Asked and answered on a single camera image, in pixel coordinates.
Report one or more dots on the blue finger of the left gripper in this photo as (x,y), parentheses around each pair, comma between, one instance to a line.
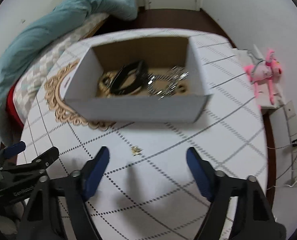
(43,161)
(14,150)

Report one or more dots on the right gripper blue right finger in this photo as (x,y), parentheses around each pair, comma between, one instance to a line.
(202,171)

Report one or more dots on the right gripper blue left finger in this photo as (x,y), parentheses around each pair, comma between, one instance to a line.
(93,171)

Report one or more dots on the teal blue duvet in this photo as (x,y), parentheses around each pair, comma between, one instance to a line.
(24,49)

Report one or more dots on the red bed sheet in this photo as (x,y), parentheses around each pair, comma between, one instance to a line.
(11,110)

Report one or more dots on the white cardboard box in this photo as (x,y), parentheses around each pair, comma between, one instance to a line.
(146,79)

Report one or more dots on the gold star earring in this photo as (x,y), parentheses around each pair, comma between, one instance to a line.
(136,150)

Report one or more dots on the white diamond pattern tablecloth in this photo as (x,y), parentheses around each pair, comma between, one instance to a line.
(153,195)

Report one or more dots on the pink panther plush toy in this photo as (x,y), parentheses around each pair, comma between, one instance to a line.
(263,71)

